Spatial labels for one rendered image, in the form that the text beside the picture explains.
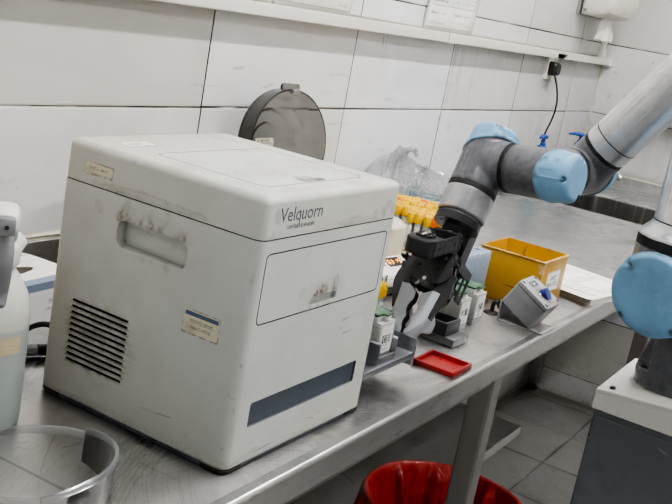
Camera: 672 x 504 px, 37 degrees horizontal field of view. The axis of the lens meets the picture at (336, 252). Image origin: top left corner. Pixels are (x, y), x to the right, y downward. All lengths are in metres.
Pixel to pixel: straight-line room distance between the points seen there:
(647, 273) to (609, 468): 0.33
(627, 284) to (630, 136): 0.27
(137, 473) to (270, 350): 0.18
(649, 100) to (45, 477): 0.97
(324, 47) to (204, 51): 0.41
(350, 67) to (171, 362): 1.35
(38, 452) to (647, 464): 0.86
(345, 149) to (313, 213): 1.33
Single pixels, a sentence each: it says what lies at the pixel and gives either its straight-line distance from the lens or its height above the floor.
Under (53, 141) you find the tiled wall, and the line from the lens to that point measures 1.65.
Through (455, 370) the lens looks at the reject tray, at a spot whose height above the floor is 0.88.
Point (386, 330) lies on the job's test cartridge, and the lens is 1.34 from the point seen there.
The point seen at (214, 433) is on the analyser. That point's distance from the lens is 1.06.
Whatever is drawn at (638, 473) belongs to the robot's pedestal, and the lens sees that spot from 1.54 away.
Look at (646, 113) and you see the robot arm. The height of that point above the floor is 1.29.
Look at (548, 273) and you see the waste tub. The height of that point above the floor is 0.95.
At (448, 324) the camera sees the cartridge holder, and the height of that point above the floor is 0.91.
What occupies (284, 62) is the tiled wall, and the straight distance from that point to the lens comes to 2.09.
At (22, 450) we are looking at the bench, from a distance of 1.09.
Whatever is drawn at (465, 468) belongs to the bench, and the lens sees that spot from 1.77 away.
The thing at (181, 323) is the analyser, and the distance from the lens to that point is 1.06.
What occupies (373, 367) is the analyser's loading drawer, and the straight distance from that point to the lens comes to 1.33.
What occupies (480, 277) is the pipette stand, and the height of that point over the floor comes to 0.93.
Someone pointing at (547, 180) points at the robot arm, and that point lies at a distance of 1.45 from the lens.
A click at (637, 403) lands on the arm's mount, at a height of 0.90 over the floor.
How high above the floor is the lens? 1.37
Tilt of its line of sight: 14 degrees down
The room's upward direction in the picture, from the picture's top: 11 degrees clockwise
